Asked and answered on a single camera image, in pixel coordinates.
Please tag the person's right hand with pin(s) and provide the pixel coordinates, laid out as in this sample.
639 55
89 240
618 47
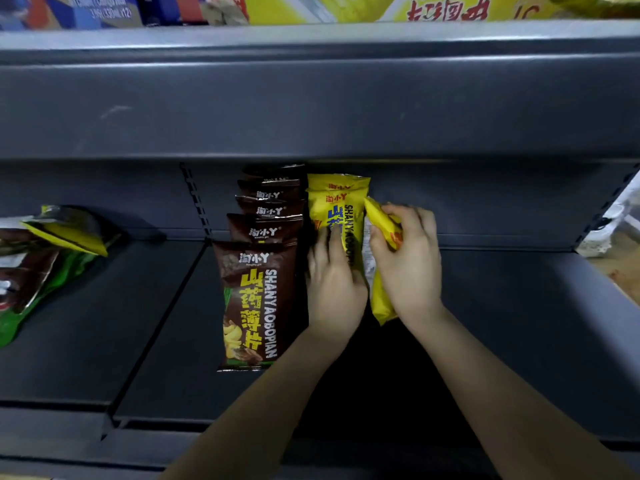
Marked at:
412 279

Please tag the person's left hand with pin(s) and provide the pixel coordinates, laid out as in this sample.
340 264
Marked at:
335 294

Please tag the large yellow crisp bag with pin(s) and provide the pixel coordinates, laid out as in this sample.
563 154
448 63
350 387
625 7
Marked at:
600 3

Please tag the person's right forearm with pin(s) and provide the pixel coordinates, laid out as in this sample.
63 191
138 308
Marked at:
515 409

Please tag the blue printed drink carton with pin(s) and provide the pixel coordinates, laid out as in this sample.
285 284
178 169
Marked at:
170 7
75 9

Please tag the heap of green brown bags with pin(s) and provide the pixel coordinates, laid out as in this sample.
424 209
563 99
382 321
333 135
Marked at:
40 274

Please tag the dark blue metal shelf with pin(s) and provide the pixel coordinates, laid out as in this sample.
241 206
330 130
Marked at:
500 319

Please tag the yellow red printed carton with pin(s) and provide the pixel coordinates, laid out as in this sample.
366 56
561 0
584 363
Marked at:
350 7

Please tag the person's left forearm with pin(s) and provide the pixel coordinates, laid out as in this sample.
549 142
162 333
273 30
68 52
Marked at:
250 419

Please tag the yellow snack packet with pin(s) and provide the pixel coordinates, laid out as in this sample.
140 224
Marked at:
381 299
340 180
340 209

